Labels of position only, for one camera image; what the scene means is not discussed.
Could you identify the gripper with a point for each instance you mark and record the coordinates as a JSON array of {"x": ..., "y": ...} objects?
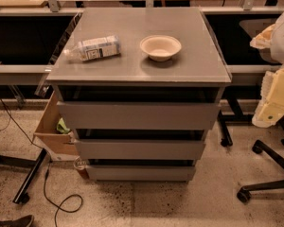
[{"x": 283, "y": 43}]

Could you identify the grey drawer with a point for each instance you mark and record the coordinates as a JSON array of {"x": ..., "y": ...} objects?
[
  {"x": 138, "y": 116},
  {"x": 141, "y": 173},
  {"x": 140, "y": 149}
]

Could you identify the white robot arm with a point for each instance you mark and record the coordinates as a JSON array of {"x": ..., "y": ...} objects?
[{"x": 270, "y": 109}]

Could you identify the grey drawer cabinet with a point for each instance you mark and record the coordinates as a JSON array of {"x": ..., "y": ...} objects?
[{"x": 196, "y": 74}]

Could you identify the grey bottom drawer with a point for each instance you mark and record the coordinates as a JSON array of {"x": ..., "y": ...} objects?
[{"x": 141, "y": 173}]

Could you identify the grey top drawer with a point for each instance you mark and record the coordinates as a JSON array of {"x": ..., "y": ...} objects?
[{"x": 138, "y": 116}]

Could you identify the black right table leg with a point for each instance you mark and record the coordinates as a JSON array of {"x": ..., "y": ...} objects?
[{"x": 232, "y": 95}]

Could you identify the black table leg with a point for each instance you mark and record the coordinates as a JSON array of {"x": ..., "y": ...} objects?
[
  {"x": 232, "y": 95},
  {"x": 22, "y": 196}
]

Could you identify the black office chair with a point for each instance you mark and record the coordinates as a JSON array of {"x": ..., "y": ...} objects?
[{"x": 261, "y": 175}]

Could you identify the beige paper bowl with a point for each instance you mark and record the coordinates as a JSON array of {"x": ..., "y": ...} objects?
[{"x": 160, "y": 47}]

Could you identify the green cloth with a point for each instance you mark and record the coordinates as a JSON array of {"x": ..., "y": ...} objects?
[{"x": 61, "y": 127}]

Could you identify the brown cardboard box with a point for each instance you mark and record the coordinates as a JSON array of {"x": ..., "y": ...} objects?
[{"x": 47, "y": 132}]

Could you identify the black left table leg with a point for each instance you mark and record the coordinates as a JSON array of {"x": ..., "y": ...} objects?
[{"x": 22, "y": 196}]

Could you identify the dark shoe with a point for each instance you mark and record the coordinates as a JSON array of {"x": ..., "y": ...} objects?
[{"x": 25, "y": 221}]

